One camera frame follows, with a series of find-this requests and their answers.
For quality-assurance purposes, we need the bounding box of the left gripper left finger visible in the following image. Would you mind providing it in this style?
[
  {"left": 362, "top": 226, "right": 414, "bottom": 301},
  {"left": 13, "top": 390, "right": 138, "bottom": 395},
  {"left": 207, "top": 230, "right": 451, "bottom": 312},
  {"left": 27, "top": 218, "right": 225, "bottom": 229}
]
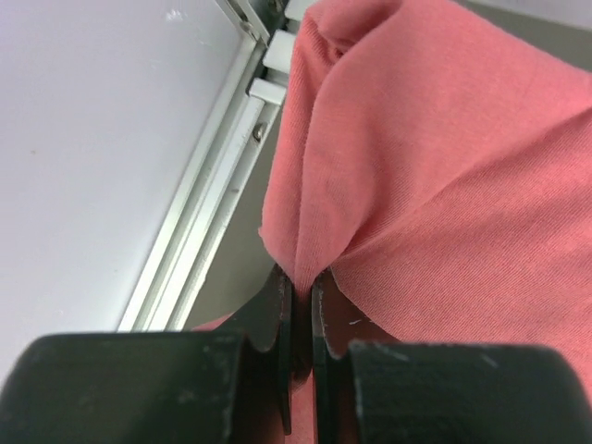
[{"left": 1, "top": 268, "right": 293, "bottom": 443}]

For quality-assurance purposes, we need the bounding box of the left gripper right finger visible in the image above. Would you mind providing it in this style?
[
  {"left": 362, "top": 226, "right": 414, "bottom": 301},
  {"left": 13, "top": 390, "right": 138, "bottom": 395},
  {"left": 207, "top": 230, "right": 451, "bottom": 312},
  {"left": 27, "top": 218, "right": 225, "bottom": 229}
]
[{"left": 311, "top": 273, "right": 591, "bottom": 443}]

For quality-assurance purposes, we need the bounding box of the left aluminium frame post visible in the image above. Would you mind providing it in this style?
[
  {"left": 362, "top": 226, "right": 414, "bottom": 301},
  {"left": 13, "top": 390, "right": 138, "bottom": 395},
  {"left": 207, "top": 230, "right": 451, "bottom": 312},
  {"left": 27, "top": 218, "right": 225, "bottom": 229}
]
[{"left": 117, "top": 1, "right": 309, "bottom": 332}]

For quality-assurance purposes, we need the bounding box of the red t shirt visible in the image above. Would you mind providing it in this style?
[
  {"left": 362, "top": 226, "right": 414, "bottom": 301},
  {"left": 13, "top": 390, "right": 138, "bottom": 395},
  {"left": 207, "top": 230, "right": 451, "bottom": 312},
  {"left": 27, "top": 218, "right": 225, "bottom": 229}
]
[{"left": 191, "top": 0, "right": 592, "bottom": 444}]

